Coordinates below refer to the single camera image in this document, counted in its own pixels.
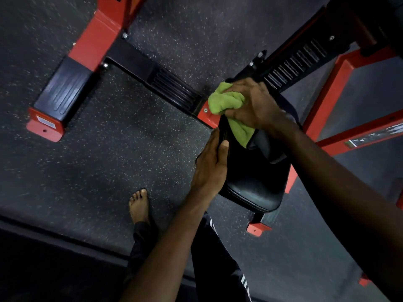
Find person's right hand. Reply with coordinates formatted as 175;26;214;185
222;77;298;137

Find person's left hand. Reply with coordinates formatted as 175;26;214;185
189;127;230;203

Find green cleaning cloth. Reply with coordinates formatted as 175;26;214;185
207;82;256;149

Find black padded seat cushion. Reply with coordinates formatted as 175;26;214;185
195;91;300;214

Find person's left forearm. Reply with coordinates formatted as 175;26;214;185
120;193;215;302

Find person's right forearm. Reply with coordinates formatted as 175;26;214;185
277;121;403;302

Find black ribbed step plate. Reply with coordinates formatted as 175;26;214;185
263;38;328;92
146;66;204;114

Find person's left foot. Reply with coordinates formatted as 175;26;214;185
128;188;150;225

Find person's black trousers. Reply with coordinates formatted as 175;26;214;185
124;212;253;302

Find black rubber foot cover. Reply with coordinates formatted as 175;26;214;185
33;56;94;122

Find white label sticker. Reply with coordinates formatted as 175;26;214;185
36;115;57;129

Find long printed frame label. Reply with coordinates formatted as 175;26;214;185
344;122;403;149

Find red gym machine frame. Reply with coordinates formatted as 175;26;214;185
26;0;403;238

